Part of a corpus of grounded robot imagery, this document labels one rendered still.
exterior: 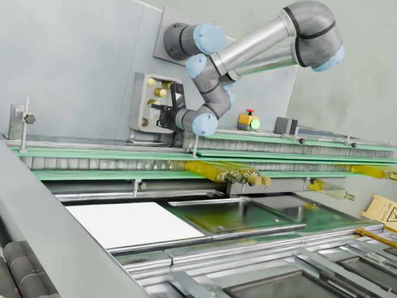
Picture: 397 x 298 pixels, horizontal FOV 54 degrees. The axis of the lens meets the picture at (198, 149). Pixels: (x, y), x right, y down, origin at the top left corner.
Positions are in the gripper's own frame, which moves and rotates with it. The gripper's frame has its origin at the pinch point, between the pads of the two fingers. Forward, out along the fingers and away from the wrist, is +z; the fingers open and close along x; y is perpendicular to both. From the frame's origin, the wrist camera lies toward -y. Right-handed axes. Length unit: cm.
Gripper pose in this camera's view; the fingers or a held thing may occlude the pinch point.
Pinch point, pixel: (155, 104)
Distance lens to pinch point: 154.3
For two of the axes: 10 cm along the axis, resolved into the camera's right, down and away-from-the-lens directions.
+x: 7.8, 0.8, 6.2
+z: -5.9, -2.3, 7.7
